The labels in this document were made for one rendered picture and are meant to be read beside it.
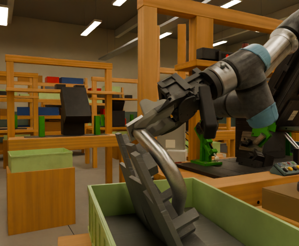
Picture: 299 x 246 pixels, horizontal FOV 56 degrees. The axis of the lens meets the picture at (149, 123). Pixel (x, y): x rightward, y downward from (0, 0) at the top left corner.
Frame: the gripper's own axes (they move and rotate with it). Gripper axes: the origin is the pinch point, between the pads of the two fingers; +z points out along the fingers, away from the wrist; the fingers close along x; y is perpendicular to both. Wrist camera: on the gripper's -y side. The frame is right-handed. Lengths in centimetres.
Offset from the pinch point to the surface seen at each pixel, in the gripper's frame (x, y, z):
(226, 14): -67, 97, -119
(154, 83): -73, 79, -46
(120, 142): -21.7, 16.0, 1.2
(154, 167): 0.6, -8.6, 2.6
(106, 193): -46, 17, 12
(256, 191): -80, -5, -47
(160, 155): 1.0, -7.4, 0.4
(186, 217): -9.2, -16.7, 1.5
